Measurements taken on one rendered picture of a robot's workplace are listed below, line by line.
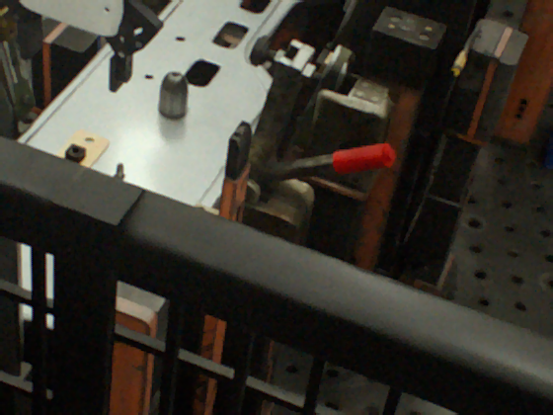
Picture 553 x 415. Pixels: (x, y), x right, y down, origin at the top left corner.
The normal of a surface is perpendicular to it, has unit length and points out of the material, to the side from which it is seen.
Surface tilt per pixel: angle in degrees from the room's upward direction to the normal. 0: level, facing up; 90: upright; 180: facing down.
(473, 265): 0
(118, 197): 0
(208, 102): 0
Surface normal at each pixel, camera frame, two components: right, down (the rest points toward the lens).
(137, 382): -0.36, 0.61
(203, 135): 0.12, -0.72
